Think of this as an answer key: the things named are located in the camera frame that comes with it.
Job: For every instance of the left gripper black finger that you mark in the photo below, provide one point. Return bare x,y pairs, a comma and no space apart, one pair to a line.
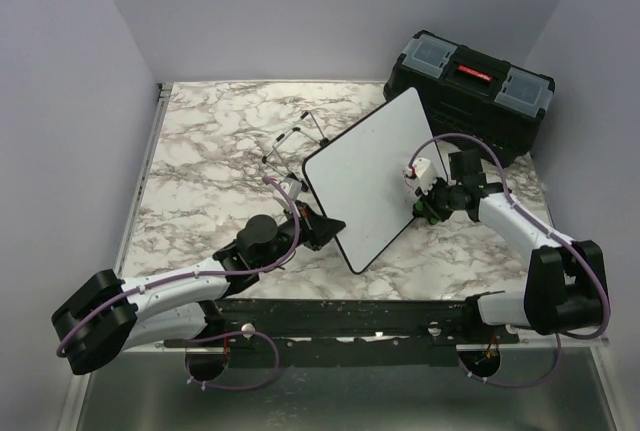
313,221
320,238

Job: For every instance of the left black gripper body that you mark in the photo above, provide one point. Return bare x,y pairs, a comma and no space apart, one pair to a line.
305,228

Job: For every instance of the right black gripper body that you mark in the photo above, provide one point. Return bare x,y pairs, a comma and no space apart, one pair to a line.
442,198

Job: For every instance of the green black whiteboard eraser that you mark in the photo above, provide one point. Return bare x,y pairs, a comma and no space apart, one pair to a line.
419,207

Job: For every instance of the white whiteboard with red writing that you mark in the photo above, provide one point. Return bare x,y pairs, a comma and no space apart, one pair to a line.
358,177

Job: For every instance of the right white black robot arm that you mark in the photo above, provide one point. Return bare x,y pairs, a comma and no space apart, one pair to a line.
565,288

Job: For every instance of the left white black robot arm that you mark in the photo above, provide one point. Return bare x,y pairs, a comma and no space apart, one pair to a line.
166,303

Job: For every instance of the black plastic toolbox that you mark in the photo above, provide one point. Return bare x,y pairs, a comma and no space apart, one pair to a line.
465,91

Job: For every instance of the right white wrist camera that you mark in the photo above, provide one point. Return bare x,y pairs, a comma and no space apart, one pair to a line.
420,176

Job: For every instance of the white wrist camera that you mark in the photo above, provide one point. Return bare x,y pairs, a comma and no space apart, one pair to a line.
420,176
287,190

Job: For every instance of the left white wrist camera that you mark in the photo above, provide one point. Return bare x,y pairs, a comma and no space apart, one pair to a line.
287,190

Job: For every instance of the black wire easel stand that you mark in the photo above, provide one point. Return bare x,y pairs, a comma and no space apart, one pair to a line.
290,147

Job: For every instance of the black front mounting rail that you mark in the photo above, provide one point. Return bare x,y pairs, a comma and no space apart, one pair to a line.
256,333

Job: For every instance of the aluminium frame extrusion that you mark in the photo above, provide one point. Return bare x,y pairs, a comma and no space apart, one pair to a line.
95,322

